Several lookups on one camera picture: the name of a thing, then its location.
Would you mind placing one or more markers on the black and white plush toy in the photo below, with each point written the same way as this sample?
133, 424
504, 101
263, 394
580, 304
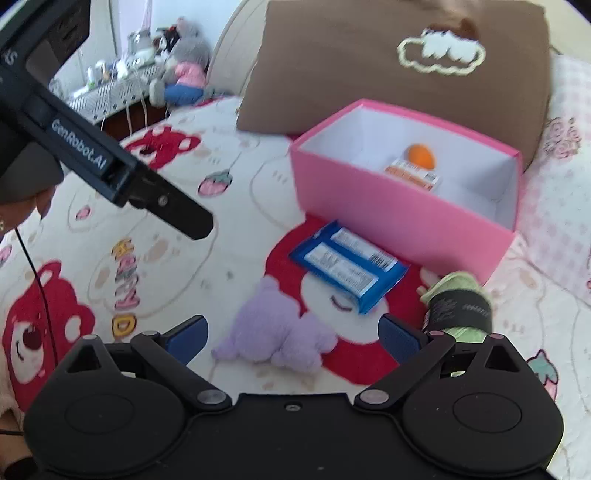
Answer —
165, 44

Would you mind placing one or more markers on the brown embroidered pillow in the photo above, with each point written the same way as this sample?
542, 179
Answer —
323, 69

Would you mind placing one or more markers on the blue wet wipes packet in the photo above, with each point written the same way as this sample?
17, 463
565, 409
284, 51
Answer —
351, 267

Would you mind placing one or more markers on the small white bottle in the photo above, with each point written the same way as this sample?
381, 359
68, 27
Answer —
91, 76

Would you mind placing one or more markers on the pink checkered cartoon pillow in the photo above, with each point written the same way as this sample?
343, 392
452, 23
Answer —
563, 207

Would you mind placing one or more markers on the pink cardboard box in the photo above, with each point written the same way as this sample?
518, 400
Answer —
369, 207

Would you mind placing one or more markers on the person's left hand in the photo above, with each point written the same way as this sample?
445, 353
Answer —
45, 203

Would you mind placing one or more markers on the grey plush rabbit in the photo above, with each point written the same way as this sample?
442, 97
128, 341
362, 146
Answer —
187, 50

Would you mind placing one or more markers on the orange makeup sponge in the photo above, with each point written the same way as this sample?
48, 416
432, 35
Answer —
421, 156

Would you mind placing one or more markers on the bear printed blanket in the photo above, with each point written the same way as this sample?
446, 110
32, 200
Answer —
161, 277

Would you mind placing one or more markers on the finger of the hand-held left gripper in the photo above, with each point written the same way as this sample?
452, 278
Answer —
180, 210

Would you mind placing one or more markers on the purple plush toy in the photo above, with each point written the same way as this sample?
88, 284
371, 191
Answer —
272, 323

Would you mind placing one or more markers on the cream headboard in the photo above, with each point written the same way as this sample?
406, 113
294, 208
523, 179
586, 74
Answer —
231, 55

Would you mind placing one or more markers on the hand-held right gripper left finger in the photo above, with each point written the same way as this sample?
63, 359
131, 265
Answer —
191, 337

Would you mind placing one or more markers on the white and orange floss box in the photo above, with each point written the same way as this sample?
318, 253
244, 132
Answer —
411, 177

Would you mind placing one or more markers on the brown wooden nightstand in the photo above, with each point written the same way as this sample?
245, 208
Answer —
134, 120

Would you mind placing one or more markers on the green yarn ball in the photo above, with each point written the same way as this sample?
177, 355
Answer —
457, 307

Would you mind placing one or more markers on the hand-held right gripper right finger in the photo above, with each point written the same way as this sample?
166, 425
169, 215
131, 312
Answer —
399, 339

